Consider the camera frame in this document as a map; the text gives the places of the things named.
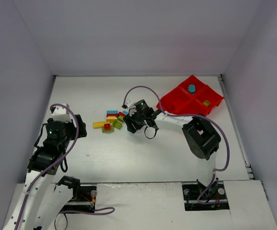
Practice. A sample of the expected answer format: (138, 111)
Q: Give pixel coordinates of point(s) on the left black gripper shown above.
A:
(80, 122)

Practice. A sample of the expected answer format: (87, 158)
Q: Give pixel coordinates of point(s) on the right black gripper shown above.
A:
(131, 123)

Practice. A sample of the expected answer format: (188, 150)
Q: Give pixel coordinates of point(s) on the green lego brick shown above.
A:
(206, 103)
(118, 125)
(121, 118)

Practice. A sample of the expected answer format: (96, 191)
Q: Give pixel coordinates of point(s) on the long yellow lego plate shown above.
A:
(97, 125)

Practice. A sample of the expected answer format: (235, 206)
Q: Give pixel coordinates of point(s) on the green lego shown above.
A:
(108, 131)

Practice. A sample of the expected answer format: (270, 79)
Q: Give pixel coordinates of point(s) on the small red lego brick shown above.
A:
(107, 126)

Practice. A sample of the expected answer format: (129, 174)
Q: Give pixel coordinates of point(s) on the large blue lego brick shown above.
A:
(192, 88)

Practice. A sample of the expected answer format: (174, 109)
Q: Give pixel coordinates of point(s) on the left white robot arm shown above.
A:
(28, 213)

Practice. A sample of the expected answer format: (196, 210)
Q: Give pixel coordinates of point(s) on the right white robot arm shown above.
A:
(202, 139)

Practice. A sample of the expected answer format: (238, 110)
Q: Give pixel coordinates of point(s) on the yellow curved lego brick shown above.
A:
(111, 118)

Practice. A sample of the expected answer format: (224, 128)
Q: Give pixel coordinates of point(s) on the long blue lego brick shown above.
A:
(112, 111)

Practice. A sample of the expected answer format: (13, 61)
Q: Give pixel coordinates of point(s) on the red divided container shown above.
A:
(180, 101)

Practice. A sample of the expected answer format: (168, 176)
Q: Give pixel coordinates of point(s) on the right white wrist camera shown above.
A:
(130, 104)

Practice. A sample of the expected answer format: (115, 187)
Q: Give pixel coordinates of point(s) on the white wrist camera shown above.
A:
(130, 104)
(59, 113)

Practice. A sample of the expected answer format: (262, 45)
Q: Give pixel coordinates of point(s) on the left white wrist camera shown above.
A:
(59, 113)

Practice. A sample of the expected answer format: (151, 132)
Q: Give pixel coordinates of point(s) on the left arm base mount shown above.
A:
(85, 201)

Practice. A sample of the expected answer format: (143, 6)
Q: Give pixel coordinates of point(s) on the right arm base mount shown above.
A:
(214, 199)

